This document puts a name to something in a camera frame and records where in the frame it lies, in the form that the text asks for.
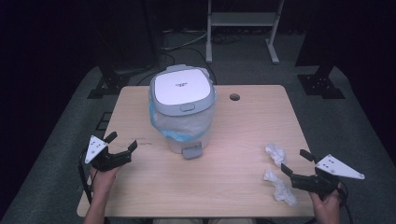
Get black stand base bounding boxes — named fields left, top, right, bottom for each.
left=87, top=64, right=133, bottom=100
left=295, top=63, right=346, bottom=100

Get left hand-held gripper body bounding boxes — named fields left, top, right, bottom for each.
left=84, top=135, right=133, bottom=173

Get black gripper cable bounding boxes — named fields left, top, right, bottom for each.
left=336, top=181, right=355, bottom=224
left=77, top=148, right=95, bottom=205

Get person's right hand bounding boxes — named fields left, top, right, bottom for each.
left=308, top=186, right=343, bottom=224

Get white metal stand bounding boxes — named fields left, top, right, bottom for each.
left=205, top=0, right=286, bottom=65

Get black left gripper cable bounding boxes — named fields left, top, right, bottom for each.
left=77, top=148, right=95, bottom=205

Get black floor socket panel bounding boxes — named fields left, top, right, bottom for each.
left=95, top=110, right=113, bottom=132

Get white grey pedal trash can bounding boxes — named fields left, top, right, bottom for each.
left=148, top=63, right=217, bottom=161

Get black floor cables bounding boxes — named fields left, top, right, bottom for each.
left=136, top=28, right=219, bottom=87

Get person's left hand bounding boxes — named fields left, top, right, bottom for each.
left=90, top=166, right=121, bottom=203

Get translucent blue-edged bin liner bag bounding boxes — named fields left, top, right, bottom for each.
left=148, top=100, right=216, bottom=144

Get white paper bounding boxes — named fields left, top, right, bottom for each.
left=262, top=169, right=300, bottom=207
left=264, top=142, right=287, bottom=168

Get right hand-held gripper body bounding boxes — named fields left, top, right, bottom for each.
left=291, top=153, right=366, bottom=198

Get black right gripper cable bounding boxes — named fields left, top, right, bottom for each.
left=336, top=181, right=355, bottom=224

